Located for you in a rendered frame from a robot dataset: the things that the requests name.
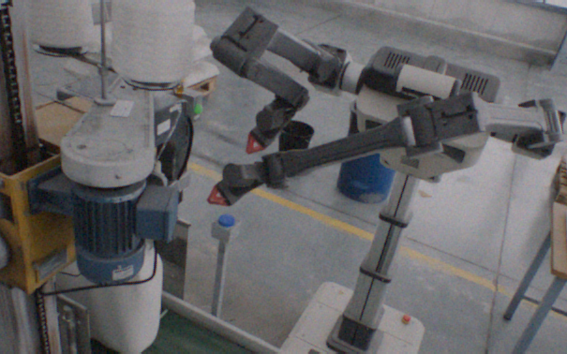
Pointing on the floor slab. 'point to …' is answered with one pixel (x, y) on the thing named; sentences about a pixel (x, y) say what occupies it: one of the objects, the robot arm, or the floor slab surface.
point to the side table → (559, 259)
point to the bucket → (295, 136)
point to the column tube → (2, 140)
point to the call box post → (219, 278)
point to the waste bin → (364, 173)
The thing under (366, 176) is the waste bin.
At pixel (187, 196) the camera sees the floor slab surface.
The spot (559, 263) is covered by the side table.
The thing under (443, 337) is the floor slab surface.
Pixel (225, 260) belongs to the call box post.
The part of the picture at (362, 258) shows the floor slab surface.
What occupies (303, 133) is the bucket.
